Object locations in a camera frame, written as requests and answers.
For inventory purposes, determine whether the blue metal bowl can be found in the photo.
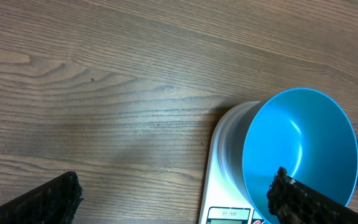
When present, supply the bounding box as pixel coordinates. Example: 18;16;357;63
218;88;358;223

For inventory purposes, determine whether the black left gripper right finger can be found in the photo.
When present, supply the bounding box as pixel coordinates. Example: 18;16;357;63
267;167;358;224

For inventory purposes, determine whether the white digital kitchen scale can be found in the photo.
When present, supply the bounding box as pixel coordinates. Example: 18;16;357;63
198;101;267;223

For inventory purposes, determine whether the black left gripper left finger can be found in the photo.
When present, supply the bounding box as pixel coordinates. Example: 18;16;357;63
0;171;83;224

